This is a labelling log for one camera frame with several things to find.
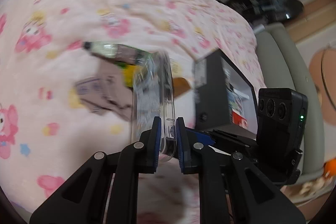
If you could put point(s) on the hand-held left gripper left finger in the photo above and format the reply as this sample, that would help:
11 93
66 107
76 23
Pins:
157 134

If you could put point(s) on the brown comb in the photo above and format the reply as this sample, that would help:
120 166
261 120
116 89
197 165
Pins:
181 86

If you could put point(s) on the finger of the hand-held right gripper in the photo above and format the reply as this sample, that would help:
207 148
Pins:
199 136

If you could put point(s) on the pink printed blanket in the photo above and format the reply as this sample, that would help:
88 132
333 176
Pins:
78 3

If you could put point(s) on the clear phone case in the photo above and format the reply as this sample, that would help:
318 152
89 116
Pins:
157 87

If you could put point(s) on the orange and white toy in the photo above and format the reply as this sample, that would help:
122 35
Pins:
331 167

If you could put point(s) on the black box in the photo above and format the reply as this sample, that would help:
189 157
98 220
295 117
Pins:
210 87

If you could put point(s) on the brown cardboard packet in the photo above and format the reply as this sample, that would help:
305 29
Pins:
105 92

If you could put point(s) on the green yellow corn snack packet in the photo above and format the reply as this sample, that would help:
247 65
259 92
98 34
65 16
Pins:
128 77

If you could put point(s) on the tan round object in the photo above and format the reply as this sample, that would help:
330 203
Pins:
316 82

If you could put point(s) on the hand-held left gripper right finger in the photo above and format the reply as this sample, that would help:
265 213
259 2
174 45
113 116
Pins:
180 140

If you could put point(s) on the dark glossy object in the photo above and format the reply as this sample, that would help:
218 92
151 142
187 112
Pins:
288 10

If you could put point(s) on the green and brown cream tube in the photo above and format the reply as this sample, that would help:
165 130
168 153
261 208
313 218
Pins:
110 49

